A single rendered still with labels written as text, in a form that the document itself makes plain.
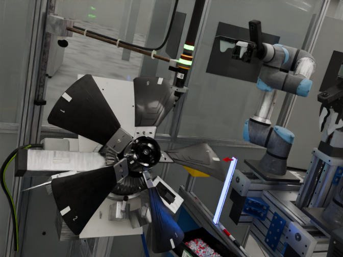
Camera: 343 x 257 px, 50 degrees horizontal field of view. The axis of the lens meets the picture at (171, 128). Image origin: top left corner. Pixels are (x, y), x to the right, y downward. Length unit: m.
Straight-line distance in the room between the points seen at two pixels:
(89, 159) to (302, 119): 4.18
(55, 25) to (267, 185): 1.30
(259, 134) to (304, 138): 3.45
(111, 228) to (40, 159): 0.40
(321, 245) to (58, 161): 1.08
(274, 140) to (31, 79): 1.23
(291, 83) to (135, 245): 1.53
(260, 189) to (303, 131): 3.41
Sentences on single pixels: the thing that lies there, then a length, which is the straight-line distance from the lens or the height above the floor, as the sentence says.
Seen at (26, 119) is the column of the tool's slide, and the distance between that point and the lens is 1.85.
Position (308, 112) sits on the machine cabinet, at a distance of 5.32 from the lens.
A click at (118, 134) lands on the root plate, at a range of 1.37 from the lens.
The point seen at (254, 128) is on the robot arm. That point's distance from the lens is 2.01.
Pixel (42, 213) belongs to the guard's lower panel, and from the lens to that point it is 2.27.
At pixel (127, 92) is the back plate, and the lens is 1.72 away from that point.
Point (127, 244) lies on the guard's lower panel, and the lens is 2.57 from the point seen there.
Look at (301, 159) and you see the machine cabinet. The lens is 5.55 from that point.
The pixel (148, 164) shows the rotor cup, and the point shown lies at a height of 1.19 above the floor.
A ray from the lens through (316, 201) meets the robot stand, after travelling 1.95.
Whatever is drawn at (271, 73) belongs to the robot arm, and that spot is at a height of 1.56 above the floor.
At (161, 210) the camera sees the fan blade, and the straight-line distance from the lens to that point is 1.36.
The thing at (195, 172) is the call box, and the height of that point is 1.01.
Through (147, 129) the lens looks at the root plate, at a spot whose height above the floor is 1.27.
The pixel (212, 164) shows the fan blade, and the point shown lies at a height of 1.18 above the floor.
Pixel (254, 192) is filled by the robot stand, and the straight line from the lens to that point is 2.02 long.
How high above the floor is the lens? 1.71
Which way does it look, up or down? 17 degrees down
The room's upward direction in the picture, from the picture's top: 14 degrees clockwise
